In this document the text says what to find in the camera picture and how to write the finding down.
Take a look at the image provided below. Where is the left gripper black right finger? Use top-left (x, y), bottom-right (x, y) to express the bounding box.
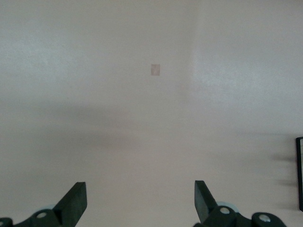
top-left (193, 180), bottom-right (285, 227)

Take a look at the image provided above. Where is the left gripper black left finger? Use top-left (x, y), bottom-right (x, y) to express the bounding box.
top-left (0, 181), bottom-right (87, 227)

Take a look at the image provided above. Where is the small brown tape square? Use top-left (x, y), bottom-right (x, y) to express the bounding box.
top-left (151, 63), bottom-right (161, 77)

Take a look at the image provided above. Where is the black wire cup holder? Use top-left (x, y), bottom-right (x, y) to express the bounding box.
top-left (295, 136), bottom-right (303, 211)

